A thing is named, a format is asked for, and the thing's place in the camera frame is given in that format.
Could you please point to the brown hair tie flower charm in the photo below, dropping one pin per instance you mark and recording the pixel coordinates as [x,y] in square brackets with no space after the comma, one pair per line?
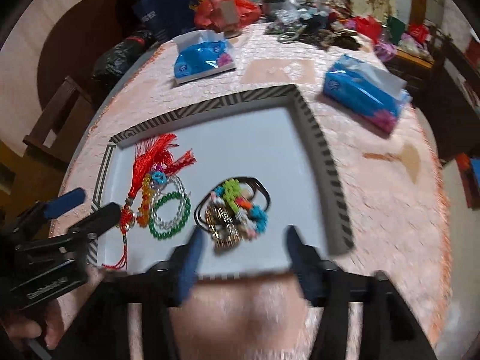
[239,192]

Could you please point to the black plastic bag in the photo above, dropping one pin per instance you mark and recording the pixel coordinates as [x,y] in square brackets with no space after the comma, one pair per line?
[113,64]

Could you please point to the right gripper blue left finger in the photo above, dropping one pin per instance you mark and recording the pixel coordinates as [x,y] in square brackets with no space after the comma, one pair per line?
[165,285]

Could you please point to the striped cardboard tray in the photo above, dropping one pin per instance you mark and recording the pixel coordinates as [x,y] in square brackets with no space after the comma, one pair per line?
[270,134]

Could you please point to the red Chinese knot tassel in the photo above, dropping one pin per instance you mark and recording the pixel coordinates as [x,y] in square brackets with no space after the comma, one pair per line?
[154,183]

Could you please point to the red plastic bag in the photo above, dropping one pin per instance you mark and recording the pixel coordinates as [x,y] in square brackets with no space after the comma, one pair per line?
[249,12]

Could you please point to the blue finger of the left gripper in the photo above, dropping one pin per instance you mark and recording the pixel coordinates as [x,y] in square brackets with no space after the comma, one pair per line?
[63,204]
[97,223]

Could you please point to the round brown table top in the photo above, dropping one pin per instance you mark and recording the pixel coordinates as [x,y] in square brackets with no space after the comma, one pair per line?
[81,36]

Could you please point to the right blue tissue pack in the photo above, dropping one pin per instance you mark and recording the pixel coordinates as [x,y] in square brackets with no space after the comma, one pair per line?
[372,93]

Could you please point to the blue tissue pack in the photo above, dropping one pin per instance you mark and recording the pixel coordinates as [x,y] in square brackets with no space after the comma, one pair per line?
[372,93]
[202,53]

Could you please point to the left wooden chair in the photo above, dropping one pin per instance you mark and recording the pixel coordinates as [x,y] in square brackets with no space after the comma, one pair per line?
[62,124]

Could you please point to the left blue tissue pack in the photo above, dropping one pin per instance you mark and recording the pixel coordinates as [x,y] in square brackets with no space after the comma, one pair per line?
[202,53]

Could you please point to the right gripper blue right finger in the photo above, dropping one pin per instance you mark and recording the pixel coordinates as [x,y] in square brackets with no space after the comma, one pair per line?
[327,286]

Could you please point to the right dark wooden chair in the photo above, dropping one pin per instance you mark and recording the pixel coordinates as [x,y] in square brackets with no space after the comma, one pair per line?
[452,118]

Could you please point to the pink embossed tablecloth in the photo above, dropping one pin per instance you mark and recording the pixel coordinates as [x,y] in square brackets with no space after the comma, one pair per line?
[393,188]

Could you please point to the dark blue paper bag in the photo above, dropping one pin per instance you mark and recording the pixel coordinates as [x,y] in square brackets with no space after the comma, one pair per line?
[166,19]

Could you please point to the person's left hand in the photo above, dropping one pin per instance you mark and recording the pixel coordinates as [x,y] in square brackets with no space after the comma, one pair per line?
[19,328]

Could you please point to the gold chain ornament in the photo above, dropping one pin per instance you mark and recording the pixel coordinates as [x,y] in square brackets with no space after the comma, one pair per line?
[222,229]

